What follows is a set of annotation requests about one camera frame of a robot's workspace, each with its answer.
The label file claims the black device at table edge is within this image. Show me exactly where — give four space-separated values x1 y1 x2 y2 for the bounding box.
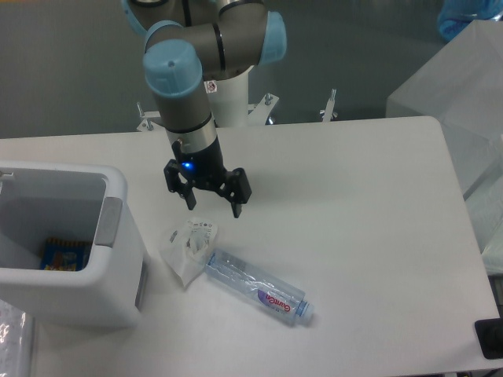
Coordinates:
475 318 502 360

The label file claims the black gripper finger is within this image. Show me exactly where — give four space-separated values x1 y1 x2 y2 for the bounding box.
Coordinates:
217 167 252 218
163 159 196 210

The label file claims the white plastic bag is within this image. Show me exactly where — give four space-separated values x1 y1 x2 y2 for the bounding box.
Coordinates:
159 217 218 288

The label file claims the translucent plastic storage box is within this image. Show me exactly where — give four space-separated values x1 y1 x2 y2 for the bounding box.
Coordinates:
386 20 502 196

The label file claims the clear patterned plastic sheet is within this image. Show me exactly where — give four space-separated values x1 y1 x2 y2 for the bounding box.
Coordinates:
1 301 33 376

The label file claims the clear plastic water bottle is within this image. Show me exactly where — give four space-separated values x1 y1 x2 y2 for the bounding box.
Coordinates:
204 249 314 326

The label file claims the white plastic trash can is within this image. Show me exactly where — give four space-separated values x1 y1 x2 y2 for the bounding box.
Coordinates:
1 160 149 327

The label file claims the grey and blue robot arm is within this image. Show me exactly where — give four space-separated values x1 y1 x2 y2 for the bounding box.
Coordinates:
121 1 287 217

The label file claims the blue snack wrapper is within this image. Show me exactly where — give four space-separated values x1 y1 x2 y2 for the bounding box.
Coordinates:
39 237 92 272

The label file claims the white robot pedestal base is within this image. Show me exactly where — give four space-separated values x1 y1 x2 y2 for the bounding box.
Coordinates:
135 66 339 132

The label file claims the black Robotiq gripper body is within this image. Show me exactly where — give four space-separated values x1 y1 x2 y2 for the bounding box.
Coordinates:
171 138 226 195

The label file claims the blue plastic bag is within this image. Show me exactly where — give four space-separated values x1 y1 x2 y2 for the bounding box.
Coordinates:
437 0 502 42

